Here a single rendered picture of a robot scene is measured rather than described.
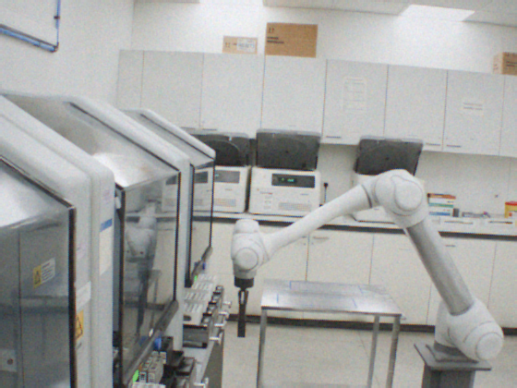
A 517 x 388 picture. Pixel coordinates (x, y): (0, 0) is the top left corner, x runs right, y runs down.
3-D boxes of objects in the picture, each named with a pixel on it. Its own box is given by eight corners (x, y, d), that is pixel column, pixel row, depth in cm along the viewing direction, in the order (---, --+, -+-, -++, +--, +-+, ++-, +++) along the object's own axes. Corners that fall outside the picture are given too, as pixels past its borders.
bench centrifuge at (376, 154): (355, 222, 427) (362, 134, 419) (346, 211, 488) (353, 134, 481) (424, 226, 424) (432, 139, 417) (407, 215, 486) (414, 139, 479)
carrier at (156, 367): (156, 372, 154) (156, 354, 153) (162, 373, 154) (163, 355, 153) (147, 390, 142) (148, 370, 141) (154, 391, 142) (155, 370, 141)
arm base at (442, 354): (462, 343, 223) (464, 331, 222) (480, 363, 201) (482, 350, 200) (422, 342, 224) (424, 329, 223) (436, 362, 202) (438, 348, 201)
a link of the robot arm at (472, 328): (492, 332, 199) (519, 353, 177) (457, 355, 200) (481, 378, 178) (401, 161, 191) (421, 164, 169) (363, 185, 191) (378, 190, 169)
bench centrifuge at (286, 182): (248, 214, 429) (253, 127, 422) (252, 205, 491) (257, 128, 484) (318, 219, 428) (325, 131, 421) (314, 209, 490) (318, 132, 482)
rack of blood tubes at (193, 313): (120, 321, 199) (120, 305, 198) (127, 313, 209) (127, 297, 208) (198, 328, 198) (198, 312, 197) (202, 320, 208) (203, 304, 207)
